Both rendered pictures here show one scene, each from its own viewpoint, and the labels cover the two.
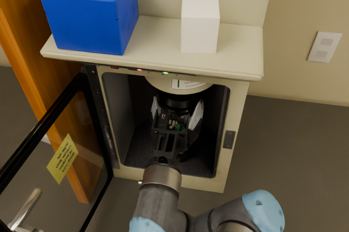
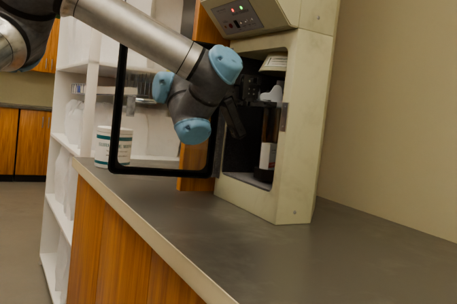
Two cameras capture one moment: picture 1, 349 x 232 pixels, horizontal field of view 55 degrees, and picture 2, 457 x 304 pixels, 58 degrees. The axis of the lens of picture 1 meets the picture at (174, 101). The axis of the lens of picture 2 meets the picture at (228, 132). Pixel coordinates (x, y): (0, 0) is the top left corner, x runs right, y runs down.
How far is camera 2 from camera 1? 106 cm
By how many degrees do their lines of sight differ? 62
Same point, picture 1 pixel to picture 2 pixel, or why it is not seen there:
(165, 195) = not seen: hidden behind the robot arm
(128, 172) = (222, 183)
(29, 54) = (203, 20)
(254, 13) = not seen: outside the picture
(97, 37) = not seen: outside the picture
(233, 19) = not seen: outside the picture
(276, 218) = (225, 54)
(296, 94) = not seen: outside the picture
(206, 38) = not seen: outside the picture
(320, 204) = (366, 267)
